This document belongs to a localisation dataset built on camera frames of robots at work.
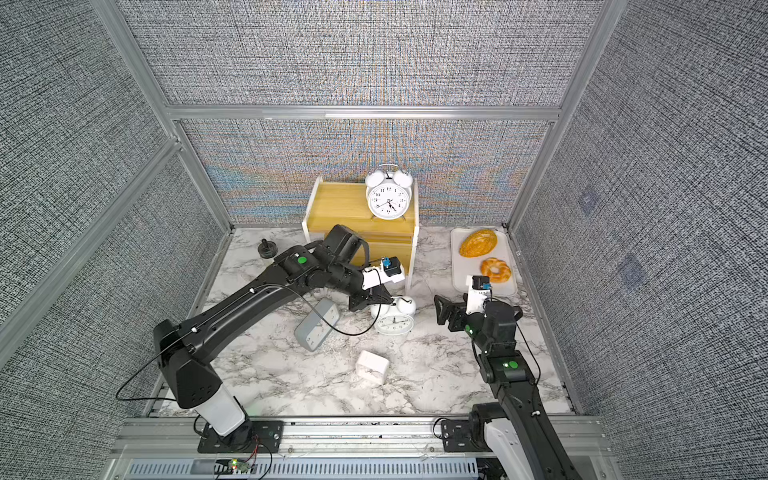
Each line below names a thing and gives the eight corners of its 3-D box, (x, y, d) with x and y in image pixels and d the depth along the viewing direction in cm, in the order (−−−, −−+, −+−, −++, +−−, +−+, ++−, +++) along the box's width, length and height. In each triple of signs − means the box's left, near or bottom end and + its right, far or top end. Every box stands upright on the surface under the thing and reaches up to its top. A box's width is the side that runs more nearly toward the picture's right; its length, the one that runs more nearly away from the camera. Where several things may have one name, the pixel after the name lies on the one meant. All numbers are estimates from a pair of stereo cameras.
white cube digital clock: (356, 375, 85) (354, 365, 79) (363, 360, 88) (361, 349, 82) (383, 387, 83) (383, 377, 77) (389, 370, 86) (390, 360, 80)
